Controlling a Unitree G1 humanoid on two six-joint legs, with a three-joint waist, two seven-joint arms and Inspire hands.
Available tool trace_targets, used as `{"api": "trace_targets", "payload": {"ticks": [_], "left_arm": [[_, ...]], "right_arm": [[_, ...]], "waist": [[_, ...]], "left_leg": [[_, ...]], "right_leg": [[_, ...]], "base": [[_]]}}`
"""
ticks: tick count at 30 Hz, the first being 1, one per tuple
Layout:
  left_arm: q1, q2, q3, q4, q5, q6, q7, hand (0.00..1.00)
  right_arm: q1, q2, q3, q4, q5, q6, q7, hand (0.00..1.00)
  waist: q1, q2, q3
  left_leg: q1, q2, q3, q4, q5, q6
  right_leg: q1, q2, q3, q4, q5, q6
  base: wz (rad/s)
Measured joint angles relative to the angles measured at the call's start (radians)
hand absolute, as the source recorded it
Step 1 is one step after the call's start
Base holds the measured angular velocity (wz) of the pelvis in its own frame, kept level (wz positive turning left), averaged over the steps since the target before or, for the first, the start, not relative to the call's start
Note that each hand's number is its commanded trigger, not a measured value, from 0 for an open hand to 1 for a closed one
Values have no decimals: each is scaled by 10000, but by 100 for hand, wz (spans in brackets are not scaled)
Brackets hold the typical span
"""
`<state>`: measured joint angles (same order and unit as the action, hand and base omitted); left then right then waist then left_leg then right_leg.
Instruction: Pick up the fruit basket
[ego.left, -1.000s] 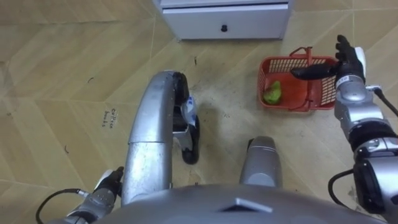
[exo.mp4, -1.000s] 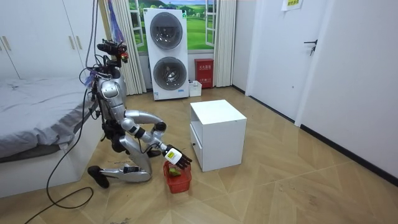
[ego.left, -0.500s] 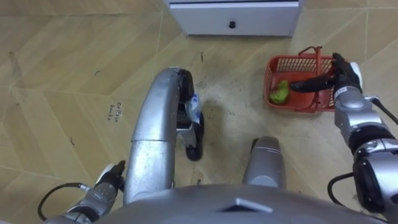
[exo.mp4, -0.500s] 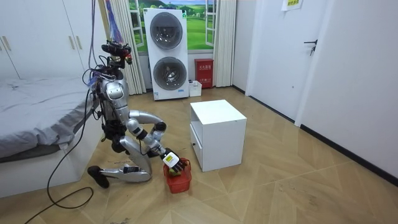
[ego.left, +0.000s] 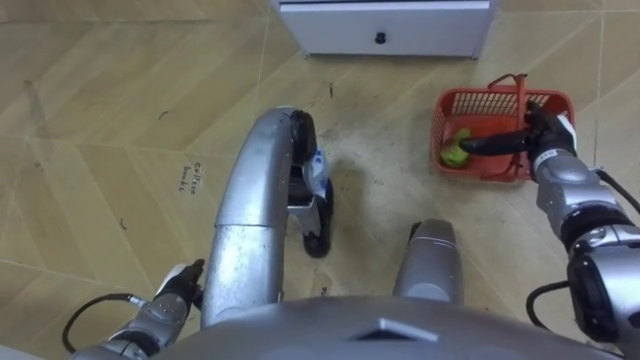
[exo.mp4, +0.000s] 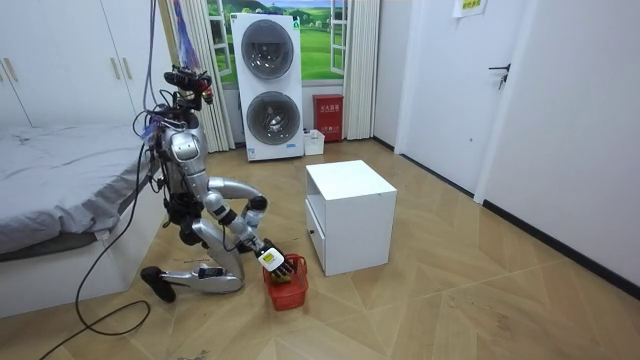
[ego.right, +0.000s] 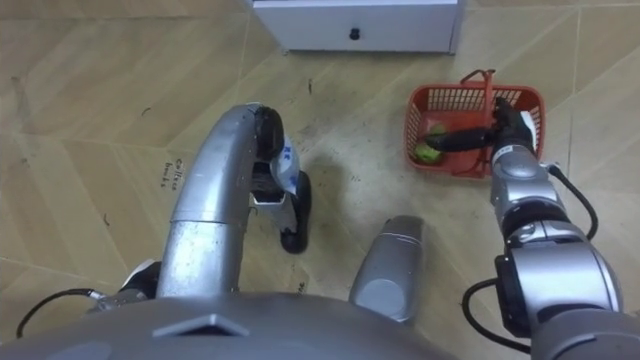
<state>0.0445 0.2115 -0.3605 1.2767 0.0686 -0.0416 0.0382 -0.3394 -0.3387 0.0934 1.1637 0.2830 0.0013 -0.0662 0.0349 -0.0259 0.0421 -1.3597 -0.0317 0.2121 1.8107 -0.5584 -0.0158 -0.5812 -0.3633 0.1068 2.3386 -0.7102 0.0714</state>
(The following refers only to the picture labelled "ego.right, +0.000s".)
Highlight green soft toy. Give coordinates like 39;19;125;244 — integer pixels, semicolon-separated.
413;123;449;166

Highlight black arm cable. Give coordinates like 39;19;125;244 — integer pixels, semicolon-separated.
461;277;532;355

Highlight white drawer cabinet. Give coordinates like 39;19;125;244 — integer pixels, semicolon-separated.
243;0;467;56

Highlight robot body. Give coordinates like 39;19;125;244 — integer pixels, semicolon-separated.
0;291;464;360

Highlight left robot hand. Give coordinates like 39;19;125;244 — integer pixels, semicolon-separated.
118;258;162;297

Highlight red plastic basket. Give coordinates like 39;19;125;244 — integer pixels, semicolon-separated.
403;68;547;180

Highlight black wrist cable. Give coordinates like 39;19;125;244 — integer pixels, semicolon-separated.
14;287;101;340
546;163;600;242

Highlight robot legs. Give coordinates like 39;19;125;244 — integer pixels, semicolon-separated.
155;101;427;327

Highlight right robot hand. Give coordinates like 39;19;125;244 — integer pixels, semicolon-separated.
424;96;540;160

